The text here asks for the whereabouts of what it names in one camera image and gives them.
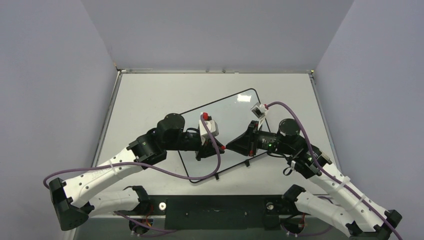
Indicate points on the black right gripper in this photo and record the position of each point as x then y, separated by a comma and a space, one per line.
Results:
251, 142

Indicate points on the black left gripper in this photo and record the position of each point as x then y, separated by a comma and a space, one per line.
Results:
207, 150

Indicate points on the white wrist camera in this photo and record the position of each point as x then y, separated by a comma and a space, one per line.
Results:
207, 127
260, 111

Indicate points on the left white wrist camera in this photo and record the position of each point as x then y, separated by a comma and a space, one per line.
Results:
207, 127

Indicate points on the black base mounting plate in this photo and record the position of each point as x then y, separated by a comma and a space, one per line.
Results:
218, 212

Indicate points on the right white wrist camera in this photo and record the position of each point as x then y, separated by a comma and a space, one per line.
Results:
260, 111

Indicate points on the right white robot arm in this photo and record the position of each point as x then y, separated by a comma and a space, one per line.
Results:
353, 214

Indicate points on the white whiteboard with black frame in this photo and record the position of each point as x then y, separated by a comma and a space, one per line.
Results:
232, 115

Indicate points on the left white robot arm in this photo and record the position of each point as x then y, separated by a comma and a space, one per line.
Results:
77, 199

